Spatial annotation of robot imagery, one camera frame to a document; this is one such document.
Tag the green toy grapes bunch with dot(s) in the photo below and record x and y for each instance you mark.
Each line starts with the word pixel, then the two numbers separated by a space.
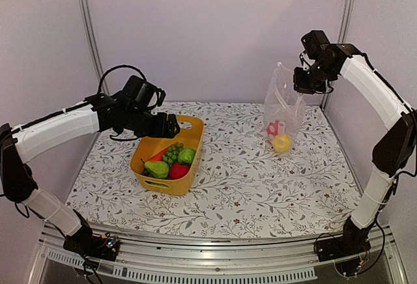
pixel 170 156

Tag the aluminium front rail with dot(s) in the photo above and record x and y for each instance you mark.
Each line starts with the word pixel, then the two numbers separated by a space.
pixel 146 257

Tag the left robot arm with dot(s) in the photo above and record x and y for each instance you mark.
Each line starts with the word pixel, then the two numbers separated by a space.
pixel 129 109

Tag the yellow toy lemon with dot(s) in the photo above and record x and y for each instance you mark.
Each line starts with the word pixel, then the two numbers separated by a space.
pixel 282 143

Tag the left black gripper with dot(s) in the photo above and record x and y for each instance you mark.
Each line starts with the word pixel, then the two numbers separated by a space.
pixel 160 131

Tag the red toy tomato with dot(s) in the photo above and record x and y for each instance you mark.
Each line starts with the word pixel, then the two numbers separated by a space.
pixel 178 171

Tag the right aluminium post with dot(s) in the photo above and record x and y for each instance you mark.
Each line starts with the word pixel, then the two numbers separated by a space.
pixel 348 6

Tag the clear zip top bag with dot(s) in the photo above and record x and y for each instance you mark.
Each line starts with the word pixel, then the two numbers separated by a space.
pixel 283 103

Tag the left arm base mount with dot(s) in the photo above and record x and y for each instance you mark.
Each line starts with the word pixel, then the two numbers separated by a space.
pixel 105 247

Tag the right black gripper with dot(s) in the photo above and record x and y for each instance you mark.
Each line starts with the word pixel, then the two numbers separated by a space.
pixel 300 86

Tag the orange toy carrot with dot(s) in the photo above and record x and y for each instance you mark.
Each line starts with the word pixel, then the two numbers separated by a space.
pixel 157 157

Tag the yellow plastic basket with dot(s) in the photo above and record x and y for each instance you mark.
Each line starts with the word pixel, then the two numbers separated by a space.
pixel 190 138

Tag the aluminium post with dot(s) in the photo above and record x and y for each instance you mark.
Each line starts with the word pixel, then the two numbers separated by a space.
pixel 348 6
pixel 91 38

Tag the left aluminium post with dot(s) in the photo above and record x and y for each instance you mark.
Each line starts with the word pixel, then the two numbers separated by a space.
pixel 91 38

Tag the red toy apple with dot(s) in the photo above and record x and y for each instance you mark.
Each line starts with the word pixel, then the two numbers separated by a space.
pixel 276 128

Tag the green toy pear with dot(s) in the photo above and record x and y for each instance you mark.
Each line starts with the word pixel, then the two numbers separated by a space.
pixel 156 169

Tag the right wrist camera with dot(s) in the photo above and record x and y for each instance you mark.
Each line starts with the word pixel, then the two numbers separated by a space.
pixel 305 61

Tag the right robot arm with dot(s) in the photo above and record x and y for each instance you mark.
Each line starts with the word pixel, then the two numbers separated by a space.
pixel 324 62

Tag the floral table cloth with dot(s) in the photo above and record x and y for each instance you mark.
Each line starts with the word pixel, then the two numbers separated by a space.
pixel 242 188

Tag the green toy cabbage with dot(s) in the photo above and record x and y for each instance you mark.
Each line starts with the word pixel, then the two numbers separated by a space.
pixel 186 156

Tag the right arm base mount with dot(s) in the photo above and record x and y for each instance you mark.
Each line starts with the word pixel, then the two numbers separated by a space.
pixel 352 258

